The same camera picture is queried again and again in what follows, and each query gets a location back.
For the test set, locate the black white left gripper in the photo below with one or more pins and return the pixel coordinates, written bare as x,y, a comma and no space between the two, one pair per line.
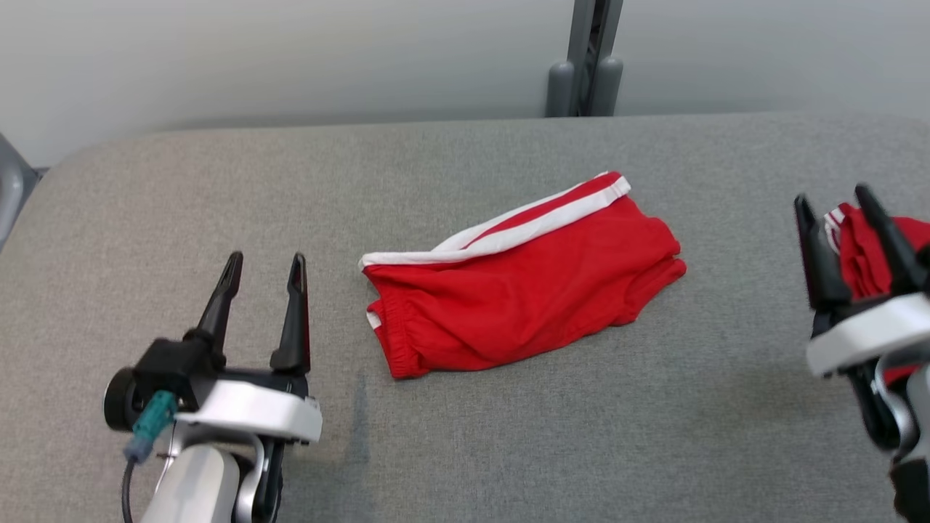
254,407

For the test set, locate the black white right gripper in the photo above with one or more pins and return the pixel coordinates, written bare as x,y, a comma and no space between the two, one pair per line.
872,330

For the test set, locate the red white number 23 jersey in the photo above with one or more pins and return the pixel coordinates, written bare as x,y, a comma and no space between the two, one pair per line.
864,254

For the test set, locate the red shorts with white stripe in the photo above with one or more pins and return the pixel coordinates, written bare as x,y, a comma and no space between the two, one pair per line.
523,298

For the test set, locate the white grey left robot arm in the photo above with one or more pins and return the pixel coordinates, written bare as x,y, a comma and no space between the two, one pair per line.
196,487

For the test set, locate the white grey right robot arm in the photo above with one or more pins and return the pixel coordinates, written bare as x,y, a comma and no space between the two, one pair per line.
908,436

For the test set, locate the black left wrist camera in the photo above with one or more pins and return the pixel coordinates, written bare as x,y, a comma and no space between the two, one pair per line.
120,399

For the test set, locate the grey rounded frame leg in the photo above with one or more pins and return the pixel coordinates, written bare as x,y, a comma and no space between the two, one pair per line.
11,189

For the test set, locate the grey cylindrical post foot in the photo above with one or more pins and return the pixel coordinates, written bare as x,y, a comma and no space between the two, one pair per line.
559,91
609,87

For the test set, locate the grey aluminium profile post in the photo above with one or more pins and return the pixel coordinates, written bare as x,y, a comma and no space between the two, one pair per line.
594,43

